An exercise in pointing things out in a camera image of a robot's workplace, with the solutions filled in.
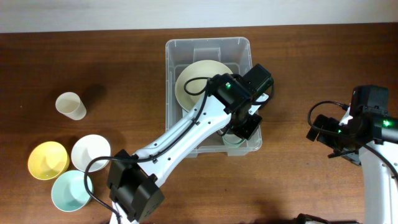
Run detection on mint green plastic cup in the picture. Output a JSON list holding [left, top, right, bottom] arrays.
[[222, 134, 246, 148]]

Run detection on cream white plastic cup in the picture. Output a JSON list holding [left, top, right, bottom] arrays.
[[55, 92, 86, 121]]

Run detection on clear plastic storage container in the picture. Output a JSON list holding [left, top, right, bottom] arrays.
[[165, 37, 262, 157]]

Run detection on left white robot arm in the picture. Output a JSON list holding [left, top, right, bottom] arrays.
[[107, 73, 274, 223]]

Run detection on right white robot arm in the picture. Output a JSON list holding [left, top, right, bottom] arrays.
[[307, 113, 397, 223]]

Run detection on white small bowl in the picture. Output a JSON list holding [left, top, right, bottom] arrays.
[[71, 134, 111, 171]]

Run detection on cream plate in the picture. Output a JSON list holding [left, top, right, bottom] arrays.
[[174, 59, 234, 113]]

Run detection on yellow small bowl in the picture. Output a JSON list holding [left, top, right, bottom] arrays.
[[27, 141, 70, 180]]

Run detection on mint green small bowl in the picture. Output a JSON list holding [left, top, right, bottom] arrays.
[[51, 170, 91, 212]]

